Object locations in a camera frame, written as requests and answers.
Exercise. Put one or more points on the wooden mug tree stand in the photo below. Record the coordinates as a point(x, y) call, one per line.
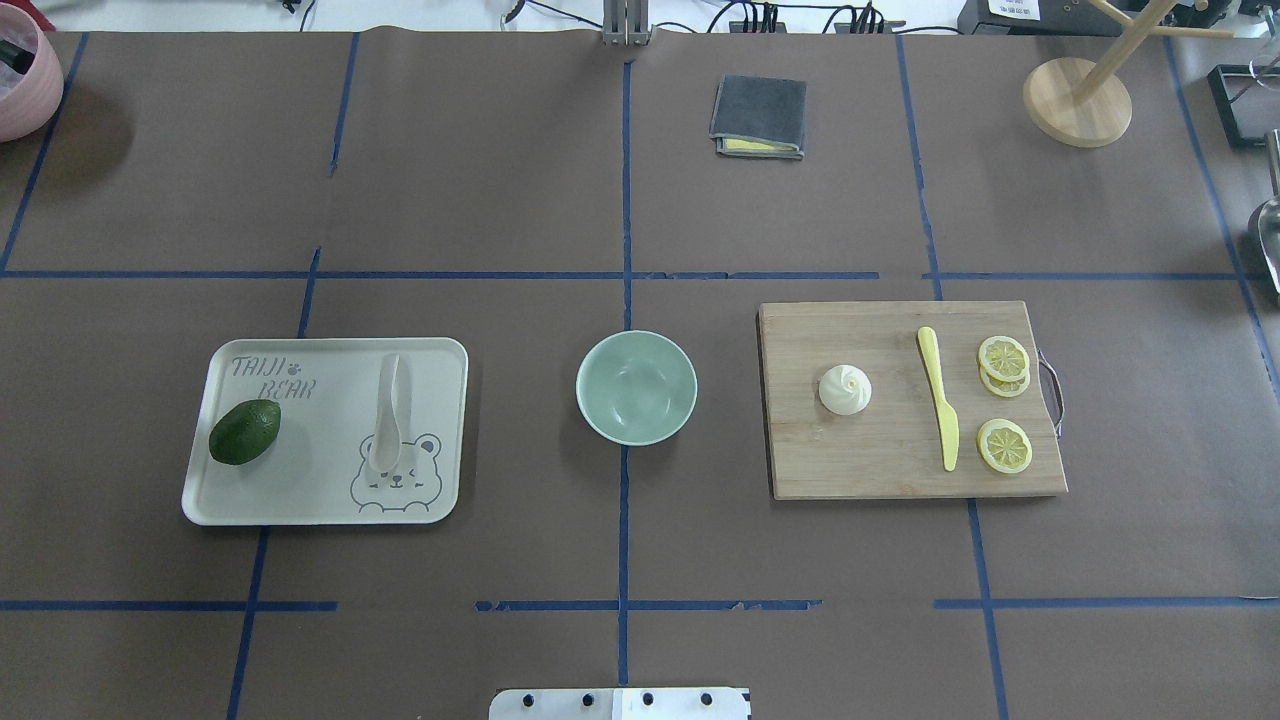
point(1081, 102)

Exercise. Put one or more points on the lower lemon slice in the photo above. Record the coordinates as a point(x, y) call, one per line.
point(1004, 446)

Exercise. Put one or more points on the lemon slice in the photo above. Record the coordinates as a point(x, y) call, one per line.
point(1005, 389)
point(1004, 359)
point(1004, 446)

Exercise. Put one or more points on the white bear print tray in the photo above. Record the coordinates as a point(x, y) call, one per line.
point(318, 470)

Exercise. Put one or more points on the middle lemon slice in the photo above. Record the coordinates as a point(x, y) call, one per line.
point(1005, 389)

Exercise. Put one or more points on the yellow plastic knife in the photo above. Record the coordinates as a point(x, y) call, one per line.
point(946, 415)

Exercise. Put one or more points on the metal scoop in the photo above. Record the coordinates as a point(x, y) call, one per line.
point(1265, 219)

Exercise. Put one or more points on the upper lemon slice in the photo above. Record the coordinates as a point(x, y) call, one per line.
point(1004, 359)

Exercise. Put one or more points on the pink bowl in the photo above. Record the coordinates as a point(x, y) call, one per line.
point(33, 82)

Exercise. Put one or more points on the white ceramic spoon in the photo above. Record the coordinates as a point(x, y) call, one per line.
point(386, 439)

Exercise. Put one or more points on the folded grey cloth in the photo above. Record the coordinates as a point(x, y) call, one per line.
point(760, 117)

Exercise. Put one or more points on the white steamed bun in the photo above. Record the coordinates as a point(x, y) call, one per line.
point(845, 390)

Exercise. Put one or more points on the green avocado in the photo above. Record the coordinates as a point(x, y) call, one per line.
point(246, 432)

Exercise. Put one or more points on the light green bowl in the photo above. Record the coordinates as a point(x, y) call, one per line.
point(636, 388)

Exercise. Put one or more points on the wooden cutting board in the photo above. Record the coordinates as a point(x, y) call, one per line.
point(892, 448)

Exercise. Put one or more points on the black tray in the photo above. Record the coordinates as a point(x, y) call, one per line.
point(1247, 101)

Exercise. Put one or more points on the white mounting plate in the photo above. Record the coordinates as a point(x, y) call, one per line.
point(715, 702)

